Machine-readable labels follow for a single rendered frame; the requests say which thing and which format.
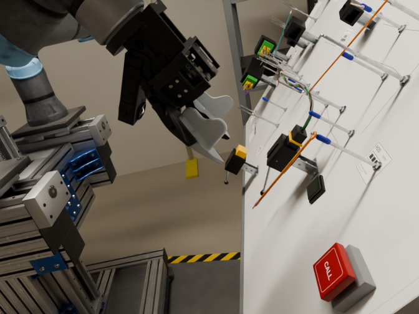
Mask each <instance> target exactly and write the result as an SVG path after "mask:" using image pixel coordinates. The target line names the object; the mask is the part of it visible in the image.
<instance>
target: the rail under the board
mask: <svg viewBox="0 0 419 314"><path fill-rule="evenodd" d="M244 147H246V125H244ZM244 210H245V170H243V190H242V212H241V256H240V279H239V314H243V301H244Z"/></svg>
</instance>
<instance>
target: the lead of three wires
mask: <svg viewBox="0 0 419 314"><path fill-rule="evenodd" d="M302 89H303V90H304V91H305V93H306V94H307V92H308V89H307V88H305V87H304V86H303V87H302ZM307 95H308V98H309V101H310V110H312V111H313V107H314V101H313V99H312V95H311V93H310V92H309V93H308V94H307ZM310 110H309V111H310ZM311 118H312V116H311V115H309V116H308V118H307V120H306V122H305V123H304V126H303V127H302V128H301V130H303V131H304V130H305V129H306V127H307V126H308V124H309V122H310V120H311Z"/></svg>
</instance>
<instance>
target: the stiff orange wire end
mask: <svg viewBox="0 0 419 314"><path fill-rule="evenodd" d="M313 133H314V136H313V135H310V138H309V139H308V140H307V142H306V143H305V144H304V146H303V147H302V148H301V149H300V150H299V151H298V152H297V154H296V155H295V157H293V159H292V160H291V161H290V162H289V164H288V165H287V166H286V167H285V168H284V169H283V170H282V172H281V173H280V175H279V176H278V177H277V178H276V179H275V180H274V182H273V183H272V184H271V185H270V186H269V187H268V189H267V190H266V191H265V193H264V194H263V195H262V196H261V197H260V198H259V200H258V201H256V203H255V204H254V207H253V208H252V209H254V208H255V207H256V206H257V205H258V204H259V203H260V201H261V200H262V199H263V197H264V196H265V195H266V194H267V193H268V192H269V190H270V189H271V188H272V187H273V186H274V185H275V183H276V182H277V181H278V180H279V178H280V177H281V176H282V175H283V174H284V173H285V172H286V170H287V169H288V168H289V167H290V165H291V164H292V163H293V162H294V161H295V160H296V158H297V157H298V156H299V155H300V154H301V153H302V151H303V150H304V149H305V147H306V146H307V145H308V144H309V143H310V142H311V140H313V139H314V138H315V137H316V135H317V132H316V131H313Z"/></svg>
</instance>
